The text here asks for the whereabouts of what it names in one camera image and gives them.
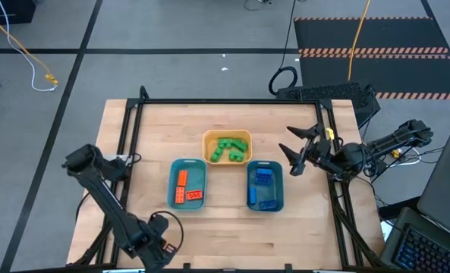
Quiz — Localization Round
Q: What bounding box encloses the grey computer monitor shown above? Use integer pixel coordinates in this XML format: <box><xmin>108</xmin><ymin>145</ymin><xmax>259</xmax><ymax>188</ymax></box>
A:
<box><xmin>417</xmin><ymin>121</ymin><xmax>450</xmax><ymax>243</ymax></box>

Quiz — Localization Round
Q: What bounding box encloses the blue-grey plastic bin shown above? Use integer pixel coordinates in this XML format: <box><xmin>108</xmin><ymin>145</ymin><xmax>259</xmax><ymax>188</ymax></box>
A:
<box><xmin>246</xmin><ymin>159</ymin><xmax>285</xmax><ymax>212</ymax></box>

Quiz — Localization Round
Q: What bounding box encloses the black hazard-striped floor mat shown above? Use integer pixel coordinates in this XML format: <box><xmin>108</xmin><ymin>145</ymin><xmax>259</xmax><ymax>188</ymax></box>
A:
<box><xmin>293</xmin><ymin>15</ymin><xmax>450</xmax><ymax>102</ymax></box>

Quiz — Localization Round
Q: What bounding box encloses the black box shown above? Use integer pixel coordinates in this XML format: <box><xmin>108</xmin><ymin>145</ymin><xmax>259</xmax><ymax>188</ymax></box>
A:
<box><xmin>0</xmin><ymin>0</ymin><xmax>36</xmax><ymax>27</ymax></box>

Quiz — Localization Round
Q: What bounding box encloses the yellow plastic bin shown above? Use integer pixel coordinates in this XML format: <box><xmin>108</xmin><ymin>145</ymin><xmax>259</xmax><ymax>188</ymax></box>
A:
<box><xmin>202</xmin><ymin>129</ymin><xmax>253</xmax><ymax>166</ymax></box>

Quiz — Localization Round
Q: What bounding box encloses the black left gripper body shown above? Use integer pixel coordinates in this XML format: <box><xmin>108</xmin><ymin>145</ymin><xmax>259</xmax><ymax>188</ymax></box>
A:
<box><xmin>143</xmin><ymin>238</ymin><xmax>178</xmax><ymax>273</ymax></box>

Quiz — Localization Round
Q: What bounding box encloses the white floor cable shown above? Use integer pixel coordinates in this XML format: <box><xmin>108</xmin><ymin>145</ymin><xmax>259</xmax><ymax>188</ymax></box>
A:
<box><xmin>0</xmin><ymin>0</ymin><xmax>58</xmax><ymax>93</ymax></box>

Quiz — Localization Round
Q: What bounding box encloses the black computer keyboard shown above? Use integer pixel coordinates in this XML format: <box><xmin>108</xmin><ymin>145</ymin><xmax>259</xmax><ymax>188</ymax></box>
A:
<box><xmin>379</xmin><ymin>206</ymin><xmax>450</xmax><ymax>273</ymax></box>

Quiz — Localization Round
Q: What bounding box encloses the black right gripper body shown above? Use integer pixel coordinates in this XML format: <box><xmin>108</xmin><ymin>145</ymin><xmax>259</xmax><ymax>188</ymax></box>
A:
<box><xmin>304</xmin><ymin>138</ymin><xmax>338</xmax><ymax>168</ymax></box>

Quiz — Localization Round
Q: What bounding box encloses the black hanging cable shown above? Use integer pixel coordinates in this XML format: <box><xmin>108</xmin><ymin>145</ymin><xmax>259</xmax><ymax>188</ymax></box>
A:
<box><xmin>268</xmin><ymin>0</ymin><xmax>300</xmax><ymax>96</ymax></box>

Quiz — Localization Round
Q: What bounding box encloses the yellow floor cable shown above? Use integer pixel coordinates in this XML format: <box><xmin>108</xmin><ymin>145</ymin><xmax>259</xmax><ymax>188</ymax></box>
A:
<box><xmin>0</xmin><ymin>8</ymin><xmax>59</xmax><ymax>85</ymax></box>

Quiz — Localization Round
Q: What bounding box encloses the teal plastic bin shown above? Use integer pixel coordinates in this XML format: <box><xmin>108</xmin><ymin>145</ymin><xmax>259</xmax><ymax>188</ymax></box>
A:
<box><xmin>166</xmin><ymin>158</ymin><xmax>208</xmax><ymax>212</ymax></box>

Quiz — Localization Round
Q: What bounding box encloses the yellow hanging cable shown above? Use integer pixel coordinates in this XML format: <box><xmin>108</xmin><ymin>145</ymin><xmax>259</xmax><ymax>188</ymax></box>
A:
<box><xmin>347</xmin><ymin>0</ymin><xmax>372</xmax><ymax>83</ymax></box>

